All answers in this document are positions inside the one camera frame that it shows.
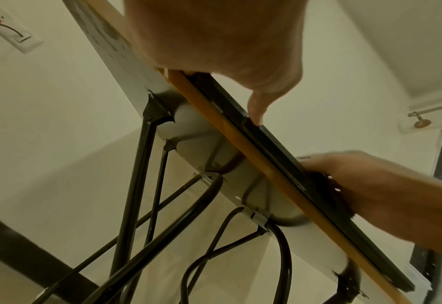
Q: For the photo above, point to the person's left hand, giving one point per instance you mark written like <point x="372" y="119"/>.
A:
<point x="220" y="35"/>

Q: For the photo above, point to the person's right hand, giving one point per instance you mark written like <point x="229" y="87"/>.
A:
<point x="350" y="175"/>

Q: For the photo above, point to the black panel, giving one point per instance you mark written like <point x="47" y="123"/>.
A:
<point x="280" y="154"/>

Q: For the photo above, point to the person's right forearm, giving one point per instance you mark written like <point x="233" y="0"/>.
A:
<point x="415" y="210"/>

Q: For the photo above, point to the folding table with black legs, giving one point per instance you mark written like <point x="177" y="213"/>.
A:
<point x="190" y="148"/>

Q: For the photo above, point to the white wall switch plate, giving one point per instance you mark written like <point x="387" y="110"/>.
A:
<point x="13" y="32"/>

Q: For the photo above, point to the dark wall skirting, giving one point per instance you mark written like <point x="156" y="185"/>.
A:
<point x="26" y="243"/>

